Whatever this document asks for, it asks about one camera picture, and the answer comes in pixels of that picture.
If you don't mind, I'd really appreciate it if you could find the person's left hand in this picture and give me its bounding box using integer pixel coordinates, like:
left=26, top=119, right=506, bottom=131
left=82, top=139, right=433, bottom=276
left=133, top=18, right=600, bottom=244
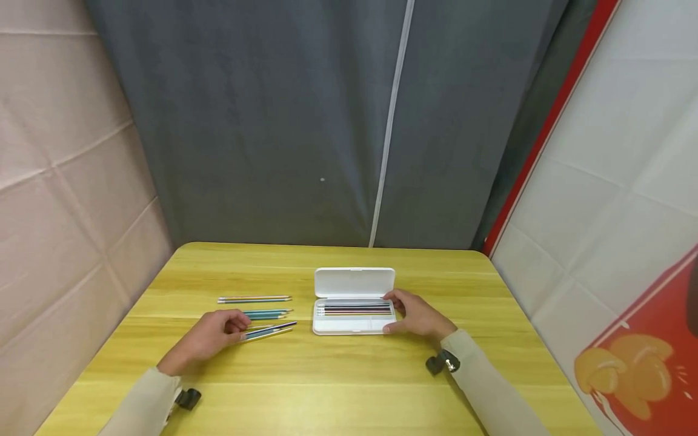
left=158, top=309, right=253, bottom=377

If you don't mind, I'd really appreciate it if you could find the black wrist band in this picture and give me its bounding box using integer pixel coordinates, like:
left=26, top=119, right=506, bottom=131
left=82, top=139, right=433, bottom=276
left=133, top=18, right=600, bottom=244
left=425, top=349, right=462, bottom=377
left=172, top=388, right=202, bottom=413

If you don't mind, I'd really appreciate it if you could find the blue silver pencil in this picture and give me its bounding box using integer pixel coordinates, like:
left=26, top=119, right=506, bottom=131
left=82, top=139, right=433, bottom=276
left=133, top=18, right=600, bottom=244
left=240, top=327, right=294, bottom=343

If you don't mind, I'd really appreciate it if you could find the white pencil case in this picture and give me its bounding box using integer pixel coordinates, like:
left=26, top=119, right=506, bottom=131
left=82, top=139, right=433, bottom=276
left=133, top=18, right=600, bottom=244
left=311, top=267, right=397, bottom=336

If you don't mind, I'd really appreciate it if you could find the dark purple pencil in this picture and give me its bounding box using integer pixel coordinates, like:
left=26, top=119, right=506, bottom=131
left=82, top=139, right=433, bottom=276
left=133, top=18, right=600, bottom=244
left=246, top=321, right=298, bottom=335

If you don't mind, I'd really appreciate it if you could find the person's left forearm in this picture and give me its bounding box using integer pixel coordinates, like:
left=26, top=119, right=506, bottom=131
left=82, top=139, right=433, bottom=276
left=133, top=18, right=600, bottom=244
left=98, top=366, right=184, bottom=436

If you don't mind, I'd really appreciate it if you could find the person's right hand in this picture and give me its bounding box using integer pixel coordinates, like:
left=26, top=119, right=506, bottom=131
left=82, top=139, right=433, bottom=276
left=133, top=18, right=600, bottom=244
left=382, top=288, right=458, bottom=347

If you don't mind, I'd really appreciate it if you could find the person's right forearm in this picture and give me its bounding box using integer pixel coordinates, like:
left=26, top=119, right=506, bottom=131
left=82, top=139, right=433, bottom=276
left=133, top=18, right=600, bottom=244
left=439, top=328, right=553, bottom=436

